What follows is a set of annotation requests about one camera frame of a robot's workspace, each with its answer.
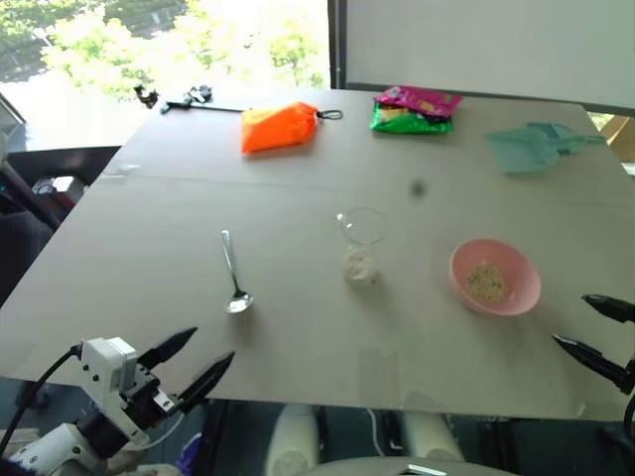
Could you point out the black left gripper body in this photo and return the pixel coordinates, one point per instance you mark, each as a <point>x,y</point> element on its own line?
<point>144,399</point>

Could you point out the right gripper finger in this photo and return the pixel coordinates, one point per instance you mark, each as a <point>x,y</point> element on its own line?
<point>590,358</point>
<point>612,306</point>

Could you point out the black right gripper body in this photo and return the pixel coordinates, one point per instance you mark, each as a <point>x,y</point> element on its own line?
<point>627,378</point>

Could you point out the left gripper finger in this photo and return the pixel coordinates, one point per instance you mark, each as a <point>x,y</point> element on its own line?
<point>208,379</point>
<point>168,345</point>

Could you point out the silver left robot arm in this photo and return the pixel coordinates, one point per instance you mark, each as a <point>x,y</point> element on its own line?
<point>47,453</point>

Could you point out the purple bag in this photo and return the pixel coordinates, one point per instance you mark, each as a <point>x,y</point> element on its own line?
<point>191,453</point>

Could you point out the silver metal spoon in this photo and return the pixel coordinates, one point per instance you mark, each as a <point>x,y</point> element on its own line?
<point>238,301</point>

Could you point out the pink plastic bowl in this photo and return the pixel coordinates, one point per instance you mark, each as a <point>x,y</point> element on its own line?
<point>516,292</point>

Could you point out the white rounded robot leg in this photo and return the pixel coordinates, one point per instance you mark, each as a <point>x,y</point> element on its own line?
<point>292,439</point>
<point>431,436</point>

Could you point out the brown cardboard box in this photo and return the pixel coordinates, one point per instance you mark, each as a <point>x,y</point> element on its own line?
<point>620,139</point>

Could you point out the teal plastic dustpan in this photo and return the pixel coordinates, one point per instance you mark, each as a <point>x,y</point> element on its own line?
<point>531,149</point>

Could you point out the dark chair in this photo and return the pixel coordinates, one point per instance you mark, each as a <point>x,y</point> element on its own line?
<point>30,218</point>

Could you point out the clear plastic cup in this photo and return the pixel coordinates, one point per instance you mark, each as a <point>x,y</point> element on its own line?
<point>364,228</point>

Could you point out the small black clip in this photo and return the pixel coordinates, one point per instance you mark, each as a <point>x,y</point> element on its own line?
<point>147,95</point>

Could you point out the green and pink snack bag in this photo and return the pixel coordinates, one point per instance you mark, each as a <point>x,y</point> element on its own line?
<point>414,111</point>

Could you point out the white projection screen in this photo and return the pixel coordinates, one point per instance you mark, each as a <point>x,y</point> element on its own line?
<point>491,44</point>

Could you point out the dark window pillar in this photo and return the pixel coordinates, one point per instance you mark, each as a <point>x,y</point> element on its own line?
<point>336,42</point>

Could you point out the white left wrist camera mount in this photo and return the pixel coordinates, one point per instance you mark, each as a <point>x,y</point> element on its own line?
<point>106,364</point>

